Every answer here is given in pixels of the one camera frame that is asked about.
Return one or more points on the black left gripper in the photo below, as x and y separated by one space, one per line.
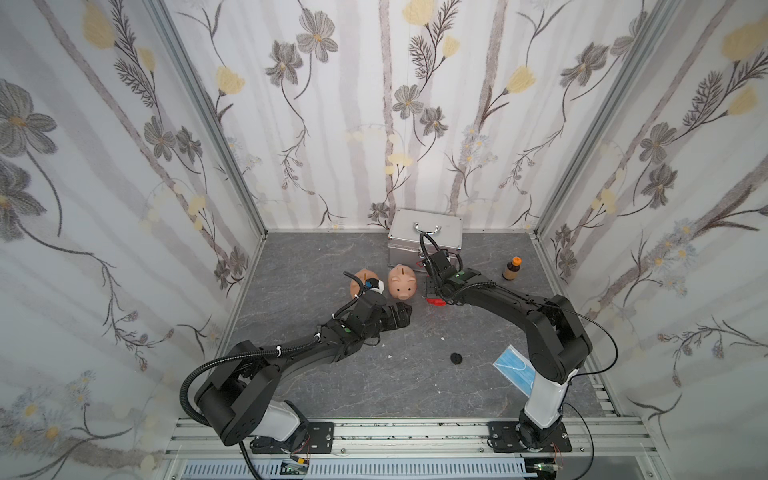
390 314

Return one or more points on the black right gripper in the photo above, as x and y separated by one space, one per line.
438 270

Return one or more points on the pink piggy bank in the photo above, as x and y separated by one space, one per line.
358 281
402 282

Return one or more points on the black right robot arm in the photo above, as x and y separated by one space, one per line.
557 342

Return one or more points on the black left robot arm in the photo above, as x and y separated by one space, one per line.
233 394

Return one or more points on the silver aluminium first aid case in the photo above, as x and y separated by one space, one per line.
408 225

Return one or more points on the small brown orange-capped bottle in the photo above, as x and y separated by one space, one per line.
512 269

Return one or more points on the blue face mask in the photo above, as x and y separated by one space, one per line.
517 369

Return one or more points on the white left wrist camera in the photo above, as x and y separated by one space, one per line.
375 284

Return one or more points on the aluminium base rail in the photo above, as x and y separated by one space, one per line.
594 448

